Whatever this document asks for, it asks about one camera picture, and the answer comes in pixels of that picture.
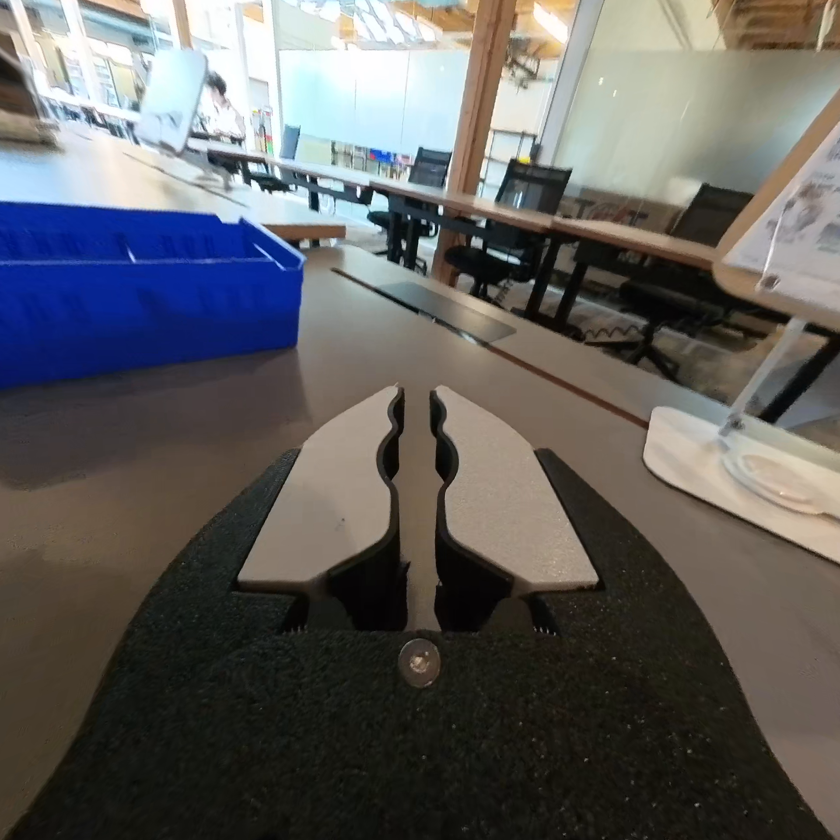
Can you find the wooden pillar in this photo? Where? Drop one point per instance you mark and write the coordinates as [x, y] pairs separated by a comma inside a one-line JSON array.
[[482, 98]]

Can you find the black mesh office chair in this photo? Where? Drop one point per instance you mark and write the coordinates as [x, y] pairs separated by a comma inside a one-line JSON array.
[[430, 164], [531, 190], [289, 141], [715, 216]]

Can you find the grey top desk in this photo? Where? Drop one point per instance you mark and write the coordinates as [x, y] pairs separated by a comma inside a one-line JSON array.
[[295, 220]]

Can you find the blue plastic bin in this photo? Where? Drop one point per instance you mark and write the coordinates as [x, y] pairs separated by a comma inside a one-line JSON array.
[[131, 315]]

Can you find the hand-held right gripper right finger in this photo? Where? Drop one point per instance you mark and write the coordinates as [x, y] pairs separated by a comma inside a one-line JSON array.
[[512, 518]]

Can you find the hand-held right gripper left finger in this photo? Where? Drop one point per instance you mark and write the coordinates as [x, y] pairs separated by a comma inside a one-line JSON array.
[[321, 512]]

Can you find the clear sign stand white base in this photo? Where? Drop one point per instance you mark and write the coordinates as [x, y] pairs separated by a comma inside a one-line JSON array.
[[682, 453]]

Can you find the wooden office desk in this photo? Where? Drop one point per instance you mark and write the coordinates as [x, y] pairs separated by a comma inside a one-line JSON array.
[[472, 203], [630, 243], [315, 172]]

